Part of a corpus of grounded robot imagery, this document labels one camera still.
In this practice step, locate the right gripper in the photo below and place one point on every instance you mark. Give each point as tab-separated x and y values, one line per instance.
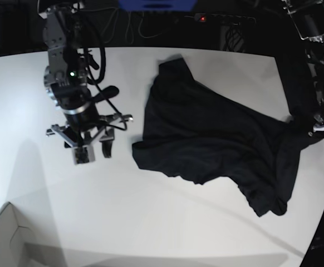
83	130

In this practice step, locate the black t-shirt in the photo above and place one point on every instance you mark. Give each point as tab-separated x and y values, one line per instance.
199	135

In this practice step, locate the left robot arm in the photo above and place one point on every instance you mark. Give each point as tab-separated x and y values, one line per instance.
308	19

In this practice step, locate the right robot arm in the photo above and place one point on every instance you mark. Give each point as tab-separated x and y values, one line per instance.
72	80

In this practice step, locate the white cardboard box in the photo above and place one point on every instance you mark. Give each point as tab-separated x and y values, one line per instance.
13	251

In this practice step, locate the blue plastic bin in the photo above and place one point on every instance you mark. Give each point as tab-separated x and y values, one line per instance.
157	5

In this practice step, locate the black power strip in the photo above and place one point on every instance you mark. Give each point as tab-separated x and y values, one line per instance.
224	19

